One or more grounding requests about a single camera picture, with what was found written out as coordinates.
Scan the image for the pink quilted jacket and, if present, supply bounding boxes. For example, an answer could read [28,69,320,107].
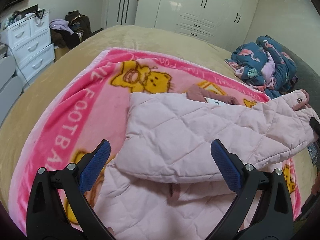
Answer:
[94,90,317,239]

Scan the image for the dark clothes pile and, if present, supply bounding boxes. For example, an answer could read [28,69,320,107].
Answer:
[49,10,103,50]

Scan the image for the grey quilted headboard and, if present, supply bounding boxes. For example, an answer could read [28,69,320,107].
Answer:
[279,43,320,114]

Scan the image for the blue flamingo print quilt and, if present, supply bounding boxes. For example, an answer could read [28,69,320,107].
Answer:
[225,36,298,99]

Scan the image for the beige bed cover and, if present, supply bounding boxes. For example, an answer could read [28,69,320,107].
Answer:
[0,24,313,205]

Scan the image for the pink cartoon bear blanket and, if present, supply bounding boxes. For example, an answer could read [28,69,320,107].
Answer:
[7,47,302,235]

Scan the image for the grey desk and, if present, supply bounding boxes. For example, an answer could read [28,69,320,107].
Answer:
[0,56,23,124]

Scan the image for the white wardrobe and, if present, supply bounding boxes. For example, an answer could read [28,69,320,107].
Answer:
[135,0,259,52]

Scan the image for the white drawer cabinet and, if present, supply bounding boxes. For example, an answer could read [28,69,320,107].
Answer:
[1,10,55,86]

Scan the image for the white door with bags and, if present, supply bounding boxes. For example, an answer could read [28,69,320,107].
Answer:
[104,0,138,29]

